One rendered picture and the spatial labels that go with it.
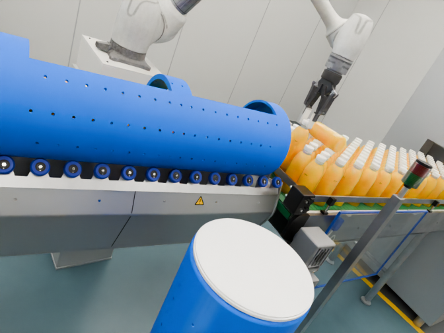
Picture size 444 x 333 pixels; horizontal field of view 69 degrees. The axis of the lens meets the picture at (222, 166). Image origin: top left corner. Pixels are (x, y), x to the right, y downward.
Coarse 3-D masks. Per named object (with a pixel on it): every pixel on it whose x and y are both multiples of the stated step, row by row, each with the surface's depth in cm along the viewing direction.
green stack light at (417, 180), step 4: (408, 172) 121; (404, 176) 123; (408, 176) 121; (412, 176) 120; (416, 176) 119; (404, 180) 122; (408, 180) 121; (412, 180) 120; (416, 180) 119; (420, 180) 119; (408, 184) 121; (412, 184) 120; (416, 184) 120; (416, 188) 121
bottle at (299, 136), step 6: (300, 126) 134; (294, 132) 134; (300, 132) 133; (306, 132) 133; (294, 138) 134; (300, 138) 133; (306, 138) 133; (294, 144) 134; (300, 144) 134; (294, 150) 135; (300, 150) 136; (288, 156) 136; (294, 156) 136; (288, 162) 137
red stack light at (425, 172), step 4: (412, 164) 121; (416, 164) 119; (412, 168) 120; (416, 168) 119; (420, 168) 118; (424, 168) 117; (428, 168) 117; (412, 172) 120; (416, 172) 119; (420, 172) 118; (424, 172) 118; (428, 172) 118; (420, 176) 119; (424, 176) 119
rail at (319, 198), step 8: (320, 200) 130; (336, 200) 136; (344, 200) 140; (352, 200) 143; (360, 200) 146; (368, 200) 150; (376, 200) 154; (384, 200) 158; (408, 200) 172; (416, 200) 177; (424, 200) 183; (432, 200) 188; (440, 200) 194
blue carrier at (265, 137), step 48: (0, 48) 67; (0, 96) 65; (48, 96) 70; (96, 96) 76; (144, 96) 83; (192, 96) 93; (0, 144) 70; (48, 144) 75; (96, 144) 80; (144, 144) 86; (192, 144) 93; (240, 144) 102; (288, 144) 114
